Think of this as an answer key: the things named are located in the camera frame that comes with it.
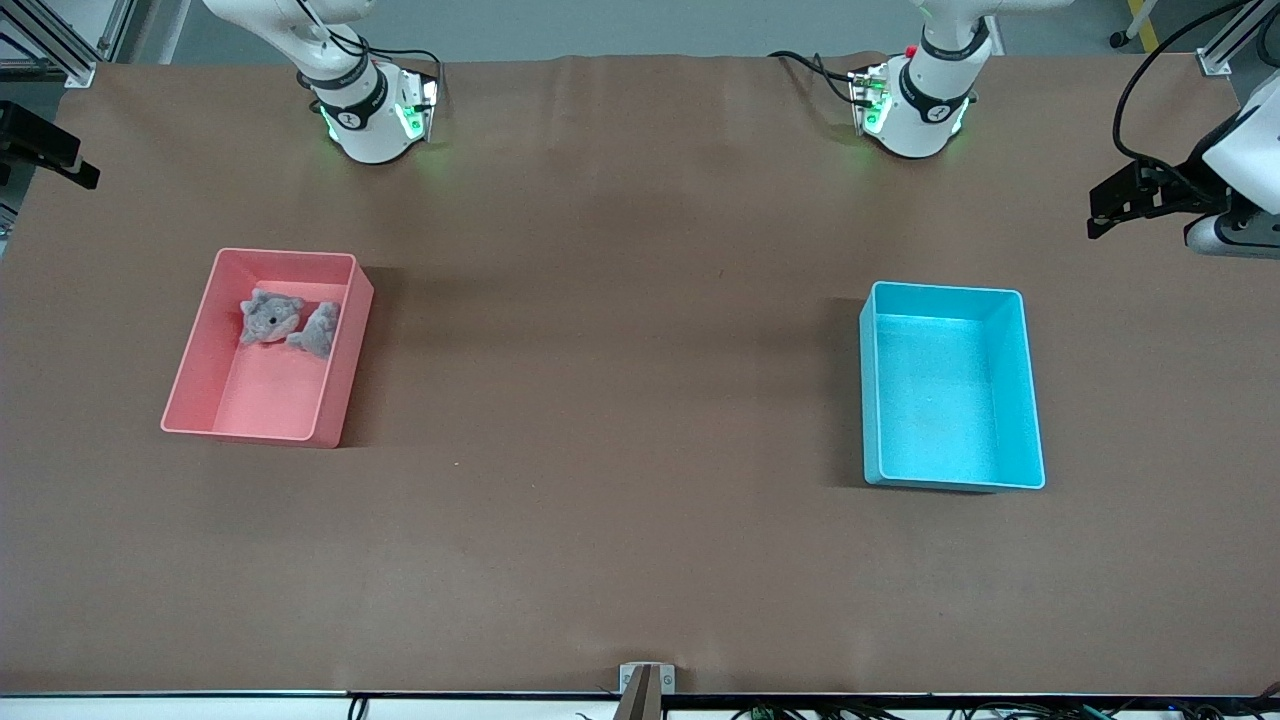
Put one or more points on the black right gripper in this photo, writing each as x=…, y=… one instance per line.
x=22, y=132

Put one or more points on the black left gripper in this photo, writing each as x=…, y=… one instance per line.
x=1183, y=196

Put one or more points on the grey owl plush toy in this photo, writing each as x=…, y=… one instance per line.
x=265, y=318

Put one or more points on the small grey plush toy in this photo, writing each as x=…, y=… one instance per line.
x=320, y=332

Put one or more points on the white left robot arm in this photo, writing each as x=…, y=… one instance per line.
x=925, y=120

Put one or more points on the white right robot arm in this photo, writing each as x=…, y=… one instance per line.
x=365, y=130

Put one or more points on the blue plastic box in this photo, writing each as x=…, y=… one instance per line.
x=940, y=420

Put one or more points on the pink plastic box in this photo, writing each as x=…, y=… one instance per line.
x=270, y=400

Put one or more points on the brown table mat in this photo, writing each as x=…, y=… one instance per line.
x=600, y=400

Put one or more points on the brown pole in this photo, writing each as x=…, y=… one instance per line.
x=640, y=702

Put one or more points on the aluminium frame post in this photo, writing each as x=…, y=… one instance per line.
x=78, y=70
x=118, y=25
x=1215, y=60

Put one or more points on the white table edge rail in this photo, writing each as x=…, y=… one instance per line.
x=200, y=709

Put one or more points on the grey metal bracket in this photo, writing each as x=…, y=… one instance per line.
x=628, y=678

